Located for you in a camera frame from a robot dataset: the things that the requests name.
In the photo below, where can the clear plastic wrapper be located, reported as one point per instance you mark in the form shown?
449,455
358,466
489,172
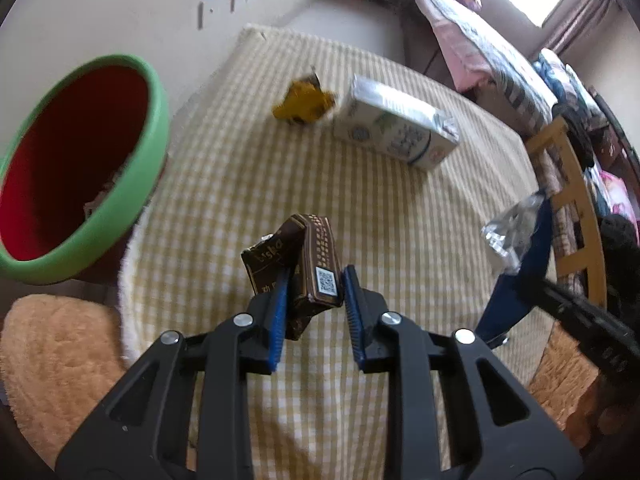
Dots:
510,230

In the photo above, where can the green bin with red inside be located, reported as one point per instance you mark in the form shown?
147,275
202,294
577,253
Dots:
145,125

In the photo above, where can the brown drink carton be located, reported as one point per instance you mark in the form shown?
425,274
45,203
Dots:
315,260

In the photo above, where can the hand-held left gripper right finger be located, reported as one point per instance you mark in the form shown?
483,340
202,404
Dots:
352,312

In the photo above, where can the wooden chair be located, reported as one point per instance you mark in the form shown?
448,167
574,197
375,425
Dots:
570,150

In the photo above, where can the window curtain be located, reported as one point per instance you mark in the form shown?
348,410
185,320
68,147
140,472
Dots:
580,15

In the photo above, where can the pink bed sheet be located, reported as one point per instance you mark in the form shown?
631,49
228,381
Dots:
460,45

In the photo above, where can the orange plush rug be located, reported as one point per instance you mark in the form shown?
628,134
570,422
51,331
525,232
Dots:
60,350

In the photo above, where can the pink cloth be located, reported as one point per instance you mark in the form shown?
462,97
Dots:
620,195

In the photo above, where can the dark folded clothes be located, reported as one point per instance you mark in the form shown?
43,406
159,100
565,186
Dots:
580,135

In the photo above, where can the white drink carton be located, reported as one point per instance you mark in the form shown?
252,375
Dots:
395,125

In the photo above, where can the beige checked tablecloth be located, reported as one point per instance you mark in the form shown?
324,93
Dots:
400,220

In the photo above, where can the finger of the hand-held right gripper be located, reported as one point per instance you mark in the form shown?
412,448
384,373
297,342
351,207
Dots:
505,305

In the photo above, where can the yellow wrapper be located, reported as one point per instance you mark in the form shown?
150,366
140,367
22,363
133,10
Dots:
302,100

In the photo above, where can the patterned pillow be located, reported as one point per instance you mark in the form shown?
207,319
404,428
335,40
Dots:
555,67

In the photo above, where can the checked chair cushion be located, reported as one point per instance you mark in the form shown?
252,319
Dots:
562,205

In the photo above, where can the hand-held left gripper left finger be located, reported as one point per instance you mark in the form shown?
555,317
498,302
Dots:
277,312

